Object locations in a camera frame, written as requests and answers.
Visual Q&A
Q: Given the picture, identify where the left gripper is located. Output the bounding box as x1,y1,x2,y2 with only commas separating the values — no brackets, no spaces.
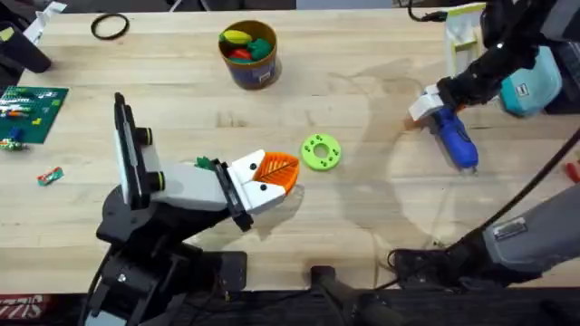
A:
95,127,301,248

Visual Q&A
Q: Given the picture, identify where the blue electric screwdriver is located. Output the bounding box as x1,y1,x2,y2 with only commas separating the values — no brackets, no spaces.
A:
430,106,480,174

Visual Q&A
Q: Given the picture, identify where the white and yellow package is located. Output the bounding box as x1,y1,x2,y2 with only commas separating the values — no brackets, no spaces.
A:
443,3,488,79

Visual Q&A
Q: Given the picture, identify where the green disc with holes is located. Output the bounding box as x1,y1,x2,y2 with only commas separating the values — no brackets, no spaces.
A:
300,132,343,172

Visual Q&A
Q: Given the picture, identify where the teal box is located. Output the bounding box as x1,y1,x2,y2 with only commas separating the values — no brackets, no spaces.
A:
498,44,565,118

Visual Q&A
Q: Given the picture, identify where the brown tub with toys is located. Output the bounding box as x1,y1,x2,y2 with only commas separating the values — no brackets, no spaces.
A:
217,19,283,91

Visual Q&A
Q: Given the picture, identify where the black upright wrist plate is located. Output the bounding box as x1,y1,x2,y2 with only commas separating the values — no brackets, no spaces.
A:
112,91,143,211

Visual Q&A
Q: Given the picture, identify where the red and green toy block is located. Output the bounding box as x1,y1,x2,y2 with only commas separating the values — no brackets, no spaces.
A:
35,166,65,187

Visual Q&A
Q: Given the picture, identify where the green board with blocks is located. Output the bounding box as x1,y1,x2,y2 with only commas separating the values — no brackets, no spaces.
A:
0,85,70,146

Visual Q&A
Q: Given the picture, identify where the red and white sticker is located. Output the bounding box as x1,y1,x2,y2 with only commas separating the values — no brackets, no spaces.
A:
0,293,56,321

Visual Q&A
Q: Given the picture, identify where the white paper strip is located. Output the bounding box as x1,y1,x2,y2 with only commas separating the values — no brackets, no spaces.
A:
22,1,68,45

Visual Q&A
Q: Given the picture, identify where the black cable with plug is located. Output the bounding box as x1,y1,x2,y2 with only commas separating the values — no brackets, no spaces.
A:
406,0,450,24

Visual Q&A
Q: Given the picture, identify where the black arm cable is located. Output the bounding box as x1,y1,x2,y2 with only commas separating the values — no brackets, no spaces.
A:
387,129,580,291

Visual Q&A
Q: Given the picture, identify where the black stand post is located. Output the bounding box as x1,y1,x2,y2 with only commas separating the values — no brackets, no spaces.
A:
310,265,409,326

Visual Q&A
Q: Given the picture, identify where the red tool handle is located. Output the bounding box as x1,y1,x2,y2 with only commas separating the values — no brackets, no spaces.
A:
564,160,580,185

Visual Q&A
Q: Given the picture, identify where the black rubber ring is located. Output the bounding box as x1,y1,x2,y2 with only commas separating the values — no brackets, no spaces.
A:
90,12,131,42

